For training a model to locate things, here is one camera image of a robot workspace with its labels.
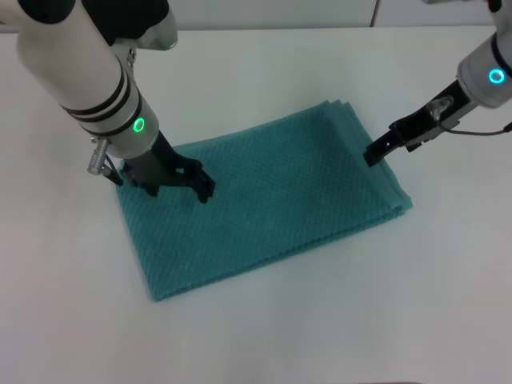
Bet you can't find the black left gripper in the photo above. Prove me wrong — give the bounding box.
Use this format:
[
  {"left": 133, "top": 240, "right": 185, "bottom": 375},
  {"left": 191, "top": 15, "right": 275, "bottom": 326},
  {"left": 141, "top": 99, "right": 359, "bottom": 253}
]
[{"left": 121, "top": 131, "right": 218, "bottom": 206}]

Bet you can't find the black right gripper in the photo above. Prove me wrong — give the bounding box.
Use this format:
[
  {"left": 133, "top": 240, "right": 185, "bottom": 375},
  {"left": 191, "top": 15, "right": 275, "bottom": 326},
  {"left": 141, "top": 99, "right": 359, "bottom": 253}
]
[{"left": 362, "top": 81, "right": 478, "bottom": 168}]

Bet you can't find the teal waffle-weave towel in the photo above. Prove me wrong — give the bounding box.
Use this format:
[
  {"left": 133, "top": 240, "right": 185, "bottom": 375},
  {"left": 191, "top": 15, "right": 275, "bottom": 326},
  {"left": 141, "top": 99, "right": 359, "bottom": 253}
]
[{"left": 114, "top": 99, "right": 413, "bottom": 304}]

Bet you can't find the clear right gripper connector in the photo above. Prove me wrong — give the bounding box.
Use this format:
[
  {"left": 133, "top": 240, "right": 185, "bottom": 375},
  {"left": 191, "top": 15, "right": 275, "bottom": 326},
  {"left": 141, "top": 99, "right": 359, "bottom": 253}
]
[{"left": 426, "top": 95, "right": 456, "bottom": 122}]

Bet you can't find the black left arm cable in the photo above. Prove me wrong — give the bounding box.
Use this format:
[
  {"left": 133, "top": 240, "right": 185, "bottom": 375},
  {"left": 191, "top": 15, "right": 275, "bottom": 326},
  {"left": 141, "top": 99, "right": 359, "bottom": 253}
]
[{"left": 102, "top": 154, "right": 124, "bottom": 187}]

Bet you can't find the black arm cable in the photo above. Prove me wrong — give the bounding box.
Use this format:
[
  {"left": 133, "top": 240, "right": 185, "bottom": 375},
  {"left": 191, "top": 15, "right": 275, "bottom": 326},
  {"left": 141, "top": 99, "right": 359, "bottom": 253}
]
[
  {"left": 102, "top": 154, "right": 124, "bottom": 187},
  {"left": 438, "top": 119, "right": 512, "bottom": 138}
]

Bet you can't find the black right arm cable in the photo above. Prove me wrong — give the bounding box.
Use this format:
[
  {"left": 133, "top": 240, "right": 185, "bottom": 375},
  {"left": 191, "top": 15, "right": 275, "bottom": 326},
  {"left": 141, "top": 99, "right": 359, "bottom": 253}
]
[{"left": 438, "top": 119, "right": 512, "bottom": 138}]

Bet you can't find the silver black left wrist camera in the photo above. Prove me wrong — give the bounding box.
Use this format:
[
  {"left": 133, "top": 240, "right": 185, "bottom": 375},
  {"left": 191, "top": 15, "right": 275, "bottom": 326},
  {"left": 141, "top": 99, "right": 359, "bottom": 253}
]
[{"left": 82, "top": 0, "right": 179, "bottom": 52}]

